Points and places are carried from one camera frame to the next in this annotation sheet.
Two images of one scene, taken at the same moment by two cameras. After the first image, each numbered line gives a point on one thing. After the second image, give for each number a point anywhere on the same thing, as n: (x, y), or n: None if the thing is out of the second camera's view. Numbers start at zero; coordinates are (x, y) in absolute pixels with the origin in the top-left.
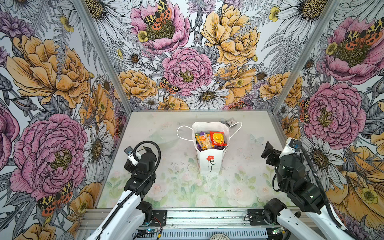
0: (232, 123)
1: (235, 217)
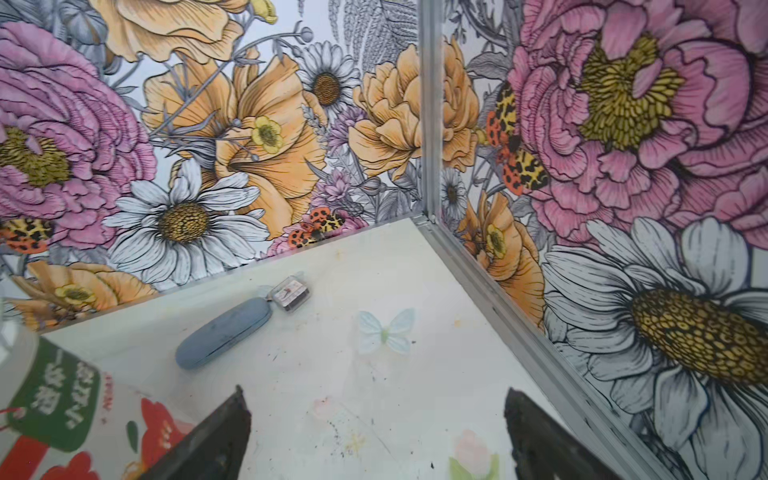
0: (290, 292)
1: None
